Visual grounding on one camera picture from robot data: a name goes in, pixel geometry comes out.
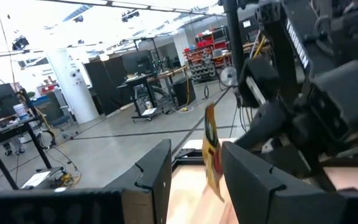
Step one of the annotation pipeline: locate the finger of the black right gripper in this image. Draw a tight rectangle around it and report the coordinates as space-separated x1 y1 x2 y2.
261 139 335 190
234 101 295 152

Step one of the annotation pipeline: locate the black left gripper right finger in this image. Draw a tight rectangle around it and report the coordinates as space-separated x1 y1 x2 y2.
221 141 358 224

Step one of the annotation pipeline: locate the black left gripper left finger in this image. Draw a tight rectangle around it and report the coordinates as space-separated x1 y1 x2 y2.
0 138 173 224

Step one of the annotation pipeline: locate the green mango snack packet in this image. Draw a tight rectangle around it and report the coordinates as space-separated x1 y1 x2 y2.
201 103 228 202

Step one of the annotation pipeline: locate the white floor fan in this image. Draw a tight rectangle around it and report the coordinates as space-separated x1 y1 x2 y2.
219 66 239 88

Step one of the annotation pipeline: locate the black computer tower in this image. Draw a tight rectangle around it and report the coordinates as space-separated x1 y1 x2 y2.
172 77 197 106

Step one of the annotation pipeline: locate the red bin shelf rack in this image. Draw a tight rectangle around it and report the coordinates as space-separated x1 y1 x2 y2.
183 26 229 83

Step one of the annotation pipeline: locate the white column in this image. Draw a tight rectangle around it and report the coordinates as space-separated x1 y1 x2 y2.
47 46 101 124

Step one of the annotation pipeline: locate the black partition panel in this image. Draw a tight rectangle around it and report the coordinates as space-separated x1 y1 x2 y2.
84 57 130 116

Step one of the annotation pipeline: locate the black workbench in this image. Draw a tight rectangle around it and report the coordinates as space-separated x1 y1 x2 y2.
124 65 189 122

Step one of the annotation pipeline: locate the black ceiling spotlight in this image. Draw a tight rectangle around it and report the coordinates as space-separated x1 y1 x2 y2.
11 35 30 51

